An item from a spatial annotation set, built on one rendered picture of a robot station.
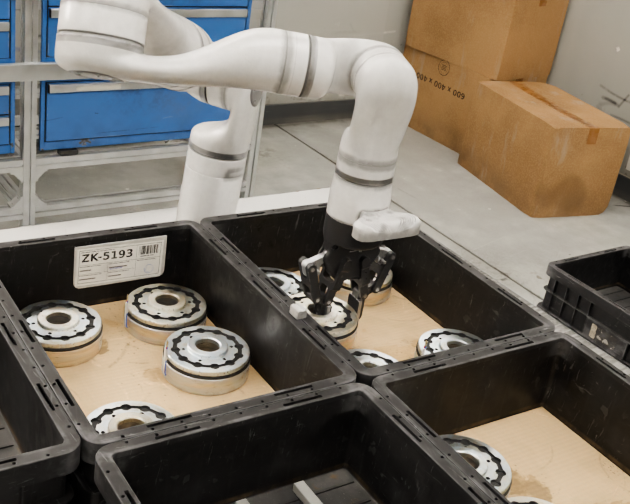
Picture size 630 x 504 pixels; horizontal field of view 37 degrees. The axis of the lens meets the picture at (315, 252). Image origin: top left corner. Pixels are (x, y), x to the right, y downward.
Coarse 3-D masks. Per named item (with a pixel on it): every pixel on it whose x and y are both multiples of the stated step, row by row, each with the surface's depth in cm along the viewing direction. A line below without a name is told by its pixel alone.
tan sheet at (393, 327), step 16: (384, 304) 134; (400, 304) 135; (368, 320) 129; (384, 320) 130; (400, 320) 131; (416, 320) 131; (432, 320) 132; (368, 336) 126; (384, 336) 126; (400, 336) 127; (416, 336) 127; (384, 352) 123; (400, 352) 123
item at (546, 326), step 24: (216, 216) 128; (240, 216) 130; (264, 216) 131; (432, 240) 132; (456, 264) 127; (528, 312) 117; (504, 336) 111; (528, 336) 111; (408, 360) 103; (432, 360) 103
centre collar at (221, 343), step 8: (200, 336) 113; (208, 336) 113; (216, 336) 113; (192, 344) 111; (216, 344) 113; (224, 344) 112; (192, 352) 110; (200, 352) 109; (208, 352) 110; (216, 352) 110; (224, 352) 110
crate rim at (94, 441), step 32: (160, 224) 124; (192, 224) 125; (224, 256) 118; (0, 288) 104; (256, 288) 112; (288, 320) 107; (32, 352) 94; (320, 352) 102; (64, 384) 90; (320, 384) 96; (192, 416) 88; (96, 448) 83
